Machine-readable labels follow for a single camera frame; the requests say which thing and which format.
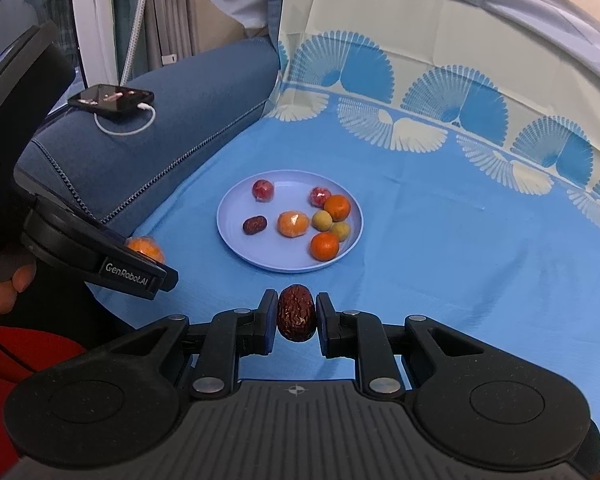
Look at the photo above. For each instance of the yellow-brown longan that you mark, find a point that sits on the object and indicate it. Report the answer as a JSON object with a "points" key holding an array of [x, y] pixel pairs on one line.
{"points": [[322, 220], [341, 231]]}

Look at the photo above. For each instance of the peeled tangerine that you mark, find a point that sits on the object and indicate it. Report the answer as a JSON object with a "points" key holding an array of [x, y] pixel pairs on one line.
{"points": [[292, 224], [149, 249]]}

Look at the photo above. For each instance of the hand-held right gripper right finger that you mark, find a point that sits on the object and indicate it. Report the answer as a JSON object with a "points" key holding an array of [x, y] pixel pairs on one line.
{"points": [[324, 326]]}

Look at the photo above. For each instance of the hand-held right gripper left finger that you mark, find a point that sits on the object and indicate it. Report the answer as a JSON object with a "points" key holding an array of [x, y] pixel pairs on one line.
{"points": [[269, 322]]}

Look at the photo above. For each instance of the blue fan-print blanket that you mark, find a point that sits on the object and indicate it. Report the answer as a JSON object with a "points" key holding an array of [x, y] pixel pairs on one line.
{"points": [[455, 260]]}

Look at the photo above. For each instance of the person's left hand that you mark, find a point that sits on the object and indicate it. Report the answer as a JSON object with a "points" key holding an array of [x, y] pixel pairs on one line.
{"points": [[0, 300]]}

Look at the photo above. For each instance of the small orange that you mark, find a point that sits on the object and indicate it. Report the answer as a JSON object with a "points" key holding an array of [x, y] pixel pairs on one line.
{"points": [[325, 246], [338, 207]]}

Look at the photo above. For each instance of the red fruit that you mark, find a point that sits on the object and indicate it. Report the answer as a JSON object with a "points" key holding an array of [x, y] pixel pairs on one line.
{"points": [[319, 196], [262, 190]]}

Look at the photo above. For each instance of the lavender round plate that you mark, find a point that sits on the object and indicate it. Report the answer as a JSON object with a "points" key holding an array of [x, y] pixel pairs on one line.
{"points": [[280, 256]]}

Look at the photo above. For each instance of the grey curtain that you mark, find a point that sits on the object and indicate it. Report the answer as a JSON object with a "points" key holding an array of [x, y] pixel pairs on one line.
{"points": [[175, 5]]}

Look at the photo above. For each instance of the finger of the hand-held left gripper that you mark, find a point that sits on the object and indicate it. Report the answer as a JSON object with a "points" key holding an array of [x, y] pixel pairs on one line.
{"points": [[130, 275]]}

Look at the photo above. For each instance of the blue sofa armrest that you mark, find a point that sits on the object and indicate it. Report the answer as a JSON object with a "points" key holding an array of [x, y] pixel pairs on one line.
{"points": [[180, 110]]}

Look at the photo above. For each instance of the black smartphone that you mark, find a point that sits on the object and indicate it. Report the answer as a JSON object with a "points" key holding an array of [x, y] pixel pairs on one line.
{"points": [[111, 101]]}

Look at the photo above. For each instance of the dark red date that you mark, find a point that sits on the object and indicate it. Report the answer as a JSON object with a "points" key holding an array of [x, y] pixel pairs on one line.
{"points": [[296, 312], [254, 225]]}

